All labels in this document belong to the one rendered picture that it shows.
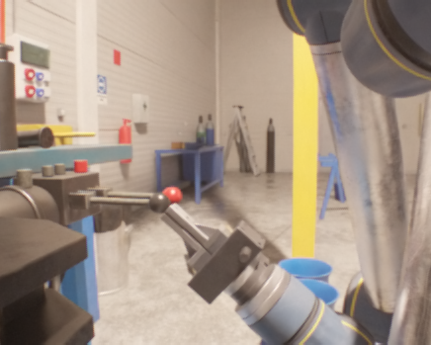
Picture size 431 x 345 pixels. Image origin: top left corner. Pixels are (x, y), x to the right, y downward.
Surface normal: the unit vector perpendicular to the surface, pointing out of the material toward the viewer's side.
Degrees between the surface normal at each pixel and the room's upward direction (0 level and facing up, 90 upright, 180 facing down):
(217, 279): 90
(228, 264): 90
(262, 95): 90
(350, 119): 119
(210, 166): 90
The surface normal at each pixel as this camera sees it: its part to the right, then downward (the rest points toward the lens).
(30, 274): 0.97, 0.01
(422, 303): -0.85, -0.24
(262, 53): -0.22, 0.10
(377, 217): -0.30, 0.53
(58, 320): -0.01, -1.00
